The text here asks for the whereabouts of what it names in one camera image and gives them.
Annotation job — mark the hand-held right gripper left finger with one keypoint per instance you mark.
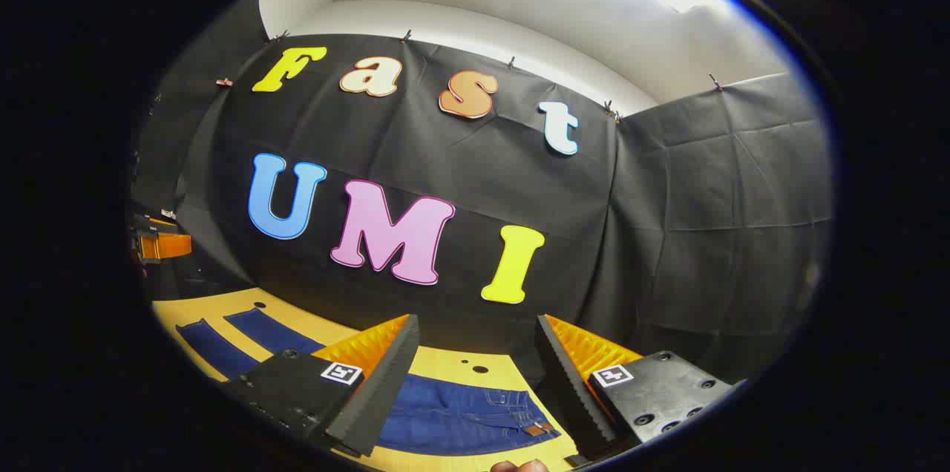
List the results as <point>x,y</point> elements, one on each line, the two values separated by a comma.
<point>386,398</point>

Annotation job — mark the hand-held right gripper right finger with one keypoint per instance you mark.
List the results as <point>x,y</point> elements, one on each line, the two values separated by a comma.
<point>570,398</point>

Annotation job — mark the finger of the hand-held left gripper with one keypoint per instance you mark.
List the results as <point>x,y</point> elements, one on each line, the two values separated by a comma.
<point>165,246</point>

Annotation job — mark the blue denim jeans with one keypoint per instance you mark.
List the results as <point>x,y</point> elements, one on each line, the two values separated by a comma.
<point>460,412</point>

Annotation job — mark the black backdrop cloth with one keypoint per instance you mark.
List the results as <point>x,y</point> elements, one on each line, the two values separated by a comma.
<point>482,175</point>

